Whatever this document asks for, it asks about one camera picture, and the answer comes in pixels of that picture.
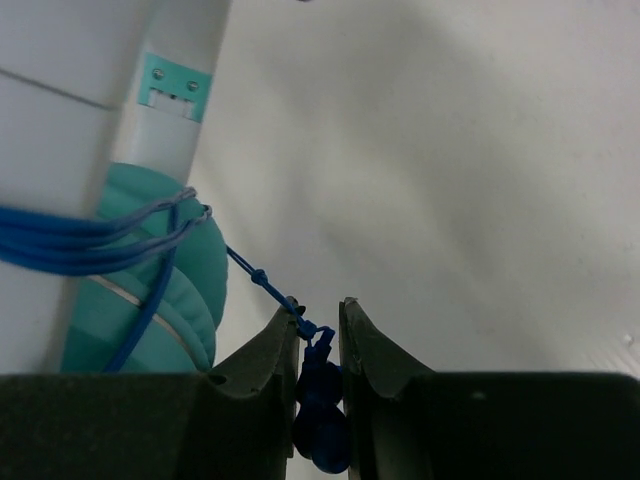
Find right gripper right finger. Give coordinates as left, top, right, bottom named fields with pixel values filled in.
left=339, top=298, right=639, bottom=479

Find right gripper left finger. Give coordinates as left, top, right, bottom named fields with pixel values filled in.
left=1, top=309, right=299, bottom=479

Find blue headphone cable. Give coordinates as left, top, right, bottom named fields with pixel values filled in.
left=0, top=185, right=353, bottom=474

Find teal cat-ear headphones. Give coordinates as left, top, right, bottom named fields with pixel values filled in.
left=1, top=1, right=230, bottom=373

